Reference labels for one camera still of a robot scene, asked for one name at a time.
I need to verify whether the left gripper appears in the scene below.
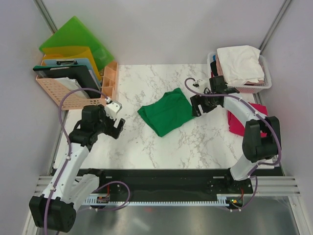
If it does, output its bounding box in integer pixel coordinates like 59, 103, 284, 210
93, 104, 125, 139

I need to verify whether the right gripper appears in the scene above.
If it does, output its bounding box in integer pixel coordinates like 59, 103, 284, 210
190, 89, 219, 117

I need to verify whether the green t shirt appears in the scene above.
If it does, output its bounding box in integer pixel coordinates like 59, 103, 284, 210
137, 88, 193, 137

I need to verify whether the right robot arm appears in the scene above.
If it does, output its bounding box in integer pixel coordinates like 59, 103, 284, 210
185, 76, 282, 193

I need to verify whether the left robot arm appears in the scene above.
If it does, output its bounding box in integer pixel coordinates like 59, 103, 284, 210
29, 101, 125, 233

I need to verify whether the pink t shirt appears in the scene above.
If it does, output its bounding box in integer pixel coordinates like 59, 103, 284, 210
216, 58, 264, 86

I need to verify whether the red t shirt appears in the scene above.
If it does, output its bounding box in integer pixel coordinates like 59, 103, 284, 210
227, 103, 268, 137

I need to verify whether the black t shirt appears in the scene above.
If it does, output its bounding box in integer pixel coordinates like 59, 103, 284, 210
210, 61, 218, 76

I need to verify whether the peach file organizer basket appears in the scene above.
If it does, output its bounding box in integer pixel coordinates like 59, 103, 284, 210
36, 61, 119, 111

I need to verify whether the white laundry basket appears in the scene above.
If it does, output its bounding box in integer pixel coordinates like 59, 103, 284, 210
207, 51, 272, 94

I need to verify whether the white t shirt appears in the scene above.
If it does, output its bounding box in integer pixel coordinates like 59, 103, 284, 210
216, 45, 264, 86

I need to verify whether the black binder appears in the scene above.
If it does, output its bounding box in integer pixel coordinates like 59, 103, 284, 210
33, 65, 100, 90

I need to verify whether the blue clipboard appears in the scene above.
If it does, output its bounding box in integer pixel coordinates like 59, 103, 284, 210
44, 58, 101, 85

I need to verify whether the yellow plastic folder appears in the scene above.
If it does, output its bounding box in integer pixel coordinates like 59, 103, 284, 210
42, 46, 101, 80

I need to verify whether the green plastic folder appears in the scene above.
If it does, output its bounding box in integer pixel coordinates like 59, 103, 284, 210
39, 16, 114, 70

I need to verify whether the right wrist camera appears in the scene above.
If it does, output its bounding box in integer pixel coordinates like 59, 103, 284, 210
193, 79, 210, 93

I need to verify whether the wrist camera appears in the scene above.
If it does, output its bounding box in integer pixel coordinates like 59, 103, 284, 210
104, 97, 122, 120
193, 79, 210, 93

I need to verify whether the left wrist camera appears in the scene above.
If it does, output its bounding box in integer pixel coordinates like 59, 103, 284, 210
104, 97, 122, 120

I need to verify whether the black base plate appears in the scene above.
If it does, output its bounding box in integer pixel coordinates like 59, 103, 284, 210
78, 168, 254, 196

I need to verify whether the white cable duct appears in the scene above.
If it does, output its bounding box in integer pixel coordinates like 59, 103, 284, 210
82, 194, 229, 206

